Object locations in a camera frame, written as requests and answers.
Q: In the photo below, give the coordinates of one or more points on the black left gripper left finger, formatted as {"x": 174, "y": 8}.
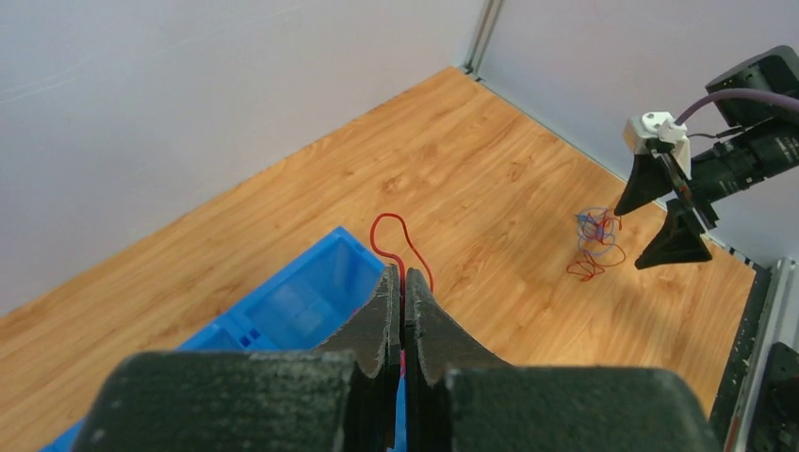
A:
{"x": 338, "y": 396}

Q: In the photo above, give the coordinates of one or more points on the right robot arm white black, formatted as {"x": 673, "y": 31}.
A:
{"x": 758, "y": 100}

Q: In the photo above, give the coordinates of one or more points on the aluminium frame rail front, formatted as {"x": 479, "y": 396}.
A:
{"x": 766, "y": 414}

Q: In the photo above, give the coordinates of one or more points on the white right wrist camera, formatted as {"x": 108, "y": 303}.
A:
{"x": 663, "y": 128}

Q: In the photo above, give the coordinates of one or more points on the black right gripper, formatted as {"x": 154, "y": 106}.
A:
{"x": 679, "y": 240}

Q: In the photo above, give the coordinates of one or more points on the right aluminium corner post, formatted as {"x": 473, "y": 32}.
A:
{"x": 481, "y": 36}

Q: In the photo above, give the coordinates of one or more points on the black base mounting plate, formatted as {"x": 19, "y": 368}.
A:
{"x": 736, "y": 370}

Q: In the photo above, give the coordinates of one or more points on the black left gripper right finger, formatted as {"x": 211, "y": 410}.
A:
{"x": 460, "y": 396}

